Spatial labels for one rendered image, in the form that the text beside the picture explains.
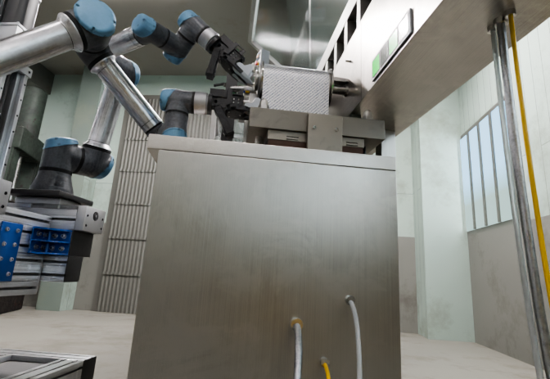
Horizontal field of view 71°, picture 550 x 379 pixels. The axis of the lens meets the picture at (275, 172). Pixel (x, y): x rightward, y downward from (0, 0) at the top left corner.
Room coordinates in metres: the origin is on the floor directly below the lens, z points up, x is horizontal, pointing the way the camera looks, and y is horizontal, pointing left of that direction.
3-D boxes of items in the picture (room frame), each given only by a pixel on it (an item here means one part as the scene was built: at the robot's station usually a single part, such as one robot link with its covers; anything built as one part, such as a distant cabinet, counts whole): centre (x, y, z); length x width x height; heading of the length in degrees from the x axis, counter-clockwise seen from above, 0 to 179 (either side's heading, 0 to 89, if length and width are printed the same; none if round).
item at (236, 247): (2.22, 0.13, 0.43); 2.52 x 0.64 x 0.86; 7
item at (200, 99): (1.20, 0.26, 1.11); 0.08 x 0.05 x 0.08; 7
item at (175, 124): (1.20, 0.34, 1.01); 0.11 x 0.08 x 0.11; 32
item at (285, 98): (1.23, -0.06, 1.11); 0.23 x 0.01 x 0.18; 97
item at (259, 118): (1.12, -0.11, 1.00); 0.40 x 0.16 x 0.06; 97
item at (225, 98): (1.20, 0.18, 1.12); 0.12 x 0.08 x 0.09; 97
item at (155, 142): (2.21, 0.14, 0.88); 2.52 x 0.66 x 0.04; 7
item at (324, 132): (1.03, -0.13, 0.96); 0.10 x 0.03 x 0.11; 97
